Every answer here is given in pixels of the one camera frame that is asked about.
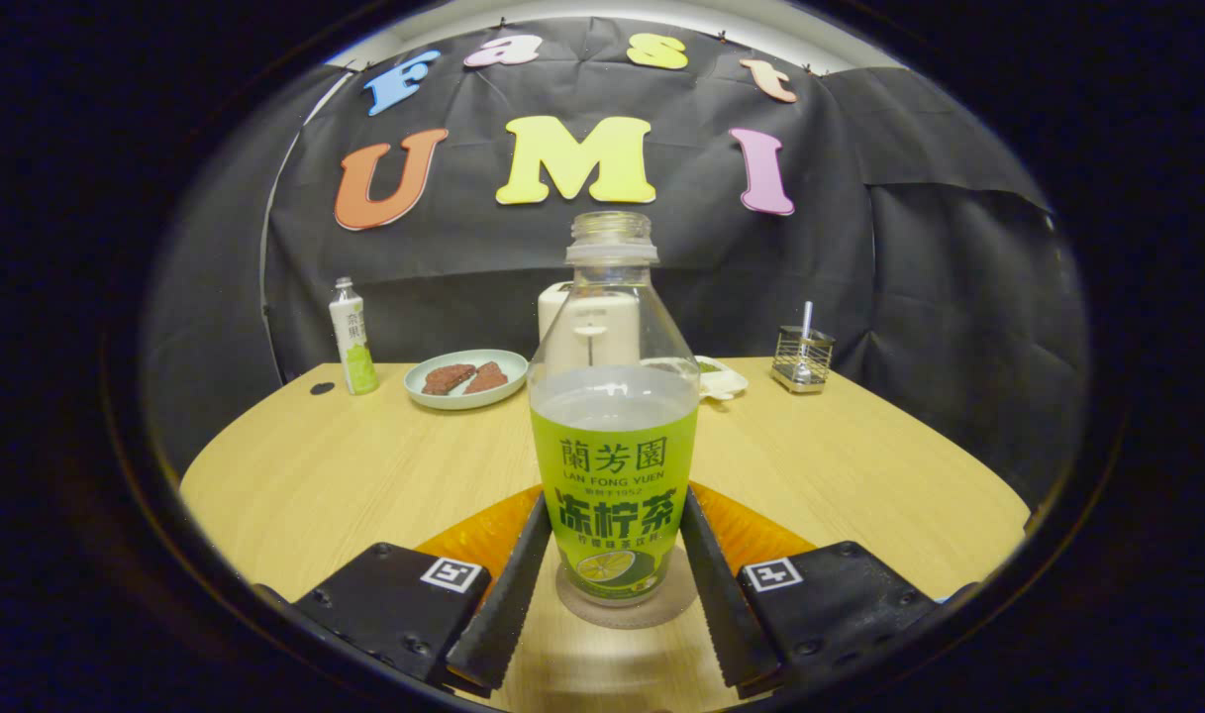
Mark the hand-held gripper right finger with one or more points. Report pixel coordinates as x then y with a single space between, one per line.
716 604

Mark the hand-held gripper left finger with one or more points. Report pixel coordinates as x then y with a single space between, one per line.
508 604

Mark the round brown coaster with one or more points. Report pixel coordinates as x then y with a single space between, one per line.
652 614

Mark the green label juice bottle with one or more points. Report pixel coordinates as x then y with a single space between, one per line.
612 475

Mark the small white green bottle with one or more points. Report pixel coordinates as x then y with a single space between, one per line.
354 347

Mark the pale green plate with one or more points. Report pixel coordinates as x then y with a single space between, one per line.
463 402

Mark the white divided snack tray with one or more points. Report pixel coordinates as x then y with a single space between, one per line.
726 381

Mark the wooden table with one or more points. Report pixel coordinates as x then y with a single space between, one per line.
315 475

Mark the white straw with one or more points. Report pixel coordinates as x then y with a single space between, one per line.
807 322

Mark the white toaster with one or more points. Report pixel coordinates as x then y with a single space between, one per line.
551 307

